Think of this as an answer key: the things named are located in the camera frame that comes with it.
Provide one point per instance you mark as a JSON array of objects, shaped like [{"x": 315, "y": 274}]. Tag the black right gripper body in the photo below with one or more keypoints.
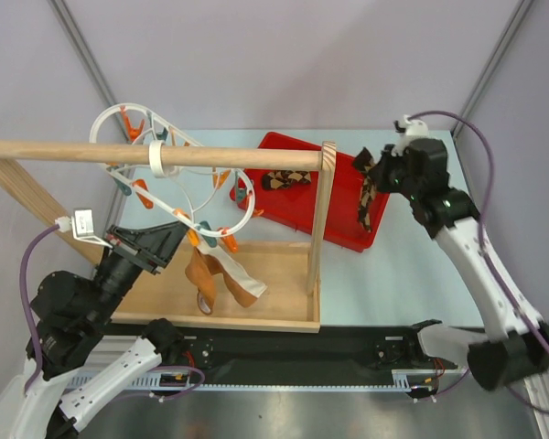
[{"x": 389, "y": 165}]

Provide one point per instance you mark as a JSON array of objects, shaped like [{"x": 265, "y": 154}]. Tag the white round clip hanger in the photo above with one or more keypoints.
[{"x": 181, "y": 192}]

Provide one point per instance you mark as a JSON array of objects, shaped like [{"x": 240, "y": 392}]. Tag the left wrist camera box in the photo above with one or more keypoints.
[{"x": 80, "y": 224}]

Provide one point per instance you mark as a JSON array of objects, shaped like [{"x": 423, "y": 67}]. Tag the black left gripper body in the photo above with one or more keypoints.
[{"x": 130, "y": 249}]

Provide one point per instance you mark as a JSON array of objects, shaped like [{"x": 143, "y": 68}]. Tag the orange and cream sock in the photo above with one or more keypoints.
[{"x": 206, "y": 264}]

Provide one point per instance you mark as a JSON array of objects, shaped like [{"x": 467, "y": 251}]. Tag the brown argyle sock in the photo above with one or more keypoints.
[
  {"x": 284, "y": 179},
  {"x": 363, "y": 163}
]

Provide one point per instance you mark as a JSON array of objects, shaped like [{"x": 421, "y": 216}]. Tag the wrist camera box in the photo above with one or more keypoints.
[
  {"x": 80, "y": 224},
  {"x": 409, "y": 130}
]

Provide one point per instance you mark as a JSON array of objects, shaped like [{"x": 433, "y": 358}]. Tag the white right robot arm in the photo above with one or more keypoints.
[{"x": 514, "y": 342}]

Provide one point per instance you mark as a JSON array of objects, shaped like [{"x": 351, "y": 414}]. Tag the aluminium mounting rail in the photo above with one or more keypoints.
[{"x": 333, "y": 359}]

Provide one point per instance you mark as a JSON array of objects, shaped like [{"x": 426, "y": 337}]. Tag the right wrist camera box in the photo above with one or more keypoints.
[{"x": 409, "y": 130}]

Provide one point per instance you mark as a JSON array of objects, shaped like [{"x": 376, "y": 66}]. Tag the light blue table mat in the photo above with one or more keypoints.
[{"x": 402, "y": 279}]

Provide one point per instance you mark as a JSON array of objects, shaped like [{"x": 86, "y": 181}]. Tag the wooden rack with tray base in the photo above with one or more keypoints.
[{"x": 291, "y": 270}]

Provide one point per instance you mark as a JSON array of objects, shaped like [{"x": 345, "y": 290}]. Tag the red plastic tray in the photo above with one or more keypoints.
[{"x": 294, "y": 207}]

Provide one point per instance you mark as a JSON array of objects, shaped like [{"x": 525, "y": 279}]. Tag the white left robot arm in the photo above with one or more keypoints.
[{"x": 73, "y": 313}]

